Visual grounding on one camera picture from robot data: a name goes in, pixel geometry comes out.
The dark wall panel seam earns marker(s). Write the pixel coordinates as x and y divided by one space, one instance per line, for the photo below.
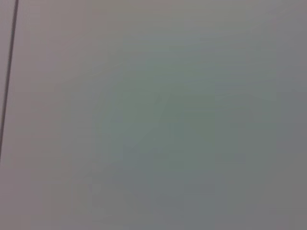
9 62

